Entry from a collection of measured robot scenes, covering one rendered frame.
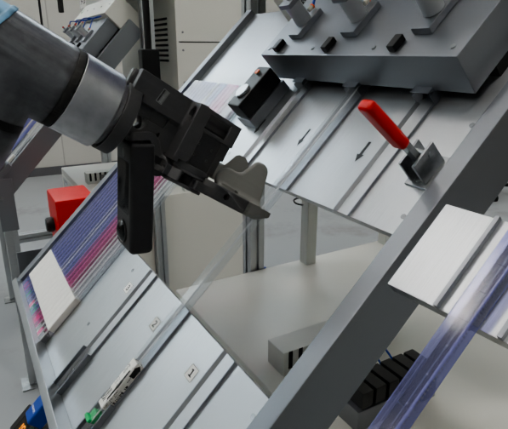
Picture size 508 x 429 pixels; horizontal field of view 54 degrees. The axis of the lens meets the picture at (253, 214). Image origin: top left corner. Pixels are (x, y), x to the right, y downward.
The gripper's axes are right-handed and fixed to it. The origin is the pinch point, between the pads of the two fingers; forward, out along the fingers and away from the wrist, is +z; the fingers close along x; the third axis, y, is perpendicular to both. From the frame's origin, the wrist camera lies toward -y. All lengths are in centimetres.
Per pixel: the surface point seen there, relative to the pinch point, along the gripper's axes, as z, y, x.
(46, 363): -7.3, -31.5, 16.7
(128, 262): -2.5, -14.9, 19.3
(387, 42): 0.1, 22.8, -6.9
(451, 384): 46.8, -9.4, -5.1
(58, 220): 3, -25, 79
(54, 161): 78, -47, 457
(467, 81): 2.6, 20.2, -16.8
